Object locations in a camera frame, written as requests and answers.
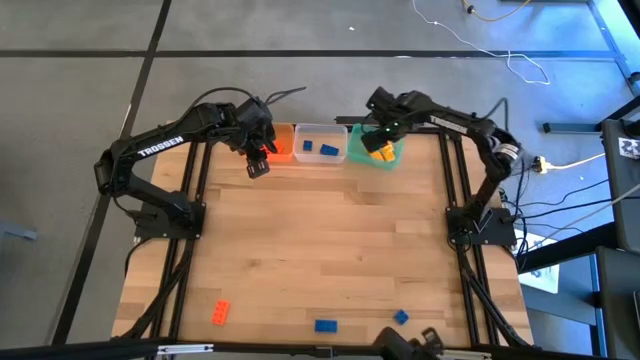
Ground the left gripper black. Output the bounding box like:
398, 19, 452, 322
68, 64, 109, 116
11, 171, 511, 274
232, 97, 279, 161

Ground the orange translucent plastic bin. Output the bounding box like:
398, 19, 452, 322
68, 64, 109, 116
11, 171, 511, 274
263, 123, 296, 164

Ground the green translucent plastic bin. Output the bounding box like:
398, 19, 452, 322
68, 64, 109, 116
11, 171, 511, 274
346, 123, 406, 172

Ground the clear plastic bin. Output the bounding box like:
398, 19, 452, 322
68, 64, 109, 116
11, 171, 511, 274
293, 123, 349, 165

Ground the white printed sheet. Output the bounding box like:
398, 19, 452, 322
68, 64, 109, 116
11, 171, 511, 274
519, 237, 560, 295

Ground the black device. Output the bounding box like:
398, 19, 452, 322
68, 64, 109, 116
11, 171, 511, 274
372, 326, 445, 360

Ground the grey floor tape piece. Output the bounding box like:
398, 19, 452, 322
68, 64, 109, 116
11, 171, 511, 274
0, 223, 39, 242

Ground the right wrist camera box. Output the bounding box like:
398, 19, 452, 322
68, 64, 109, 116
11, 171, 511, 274
360, 130, 387, 153

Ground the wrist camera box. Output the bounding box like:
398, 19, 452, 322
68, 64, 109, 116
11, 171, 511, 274
360, 130, 387, 153
246, 158, 271, 180

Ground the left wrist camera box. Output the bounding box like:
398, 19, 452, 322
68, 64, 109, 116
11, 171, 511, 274
246, 158, 271, 180

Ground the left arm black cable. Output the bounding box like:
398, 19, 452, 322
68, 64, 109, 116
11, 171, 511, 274
177, 86, 307, 126

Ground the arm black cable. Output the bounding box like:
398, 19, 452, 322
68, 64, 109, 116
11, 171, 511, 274
480, 96, 510, 122
177, 86, 307, 126

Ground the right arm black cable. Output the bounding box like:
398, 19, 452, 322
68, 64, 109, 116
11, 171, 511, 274
480, 96, 510, 122

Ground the white floor cable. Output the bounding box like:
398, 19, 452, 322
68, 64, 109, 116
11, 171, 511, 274
412, 0, 551, 85

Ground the orange floor cable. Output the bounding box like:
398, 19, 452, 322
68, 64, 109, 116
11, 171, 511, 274
462, 0, 531, 24

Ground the black cable bundle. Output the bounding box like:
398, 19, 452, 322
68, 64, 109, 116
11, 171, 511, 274
458, 247, 529, 347
119, 239, 194, 341

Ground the black aluminium table frame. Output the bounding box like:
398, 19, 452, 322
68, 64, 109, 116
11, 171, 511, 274
112, 119, 536, 360

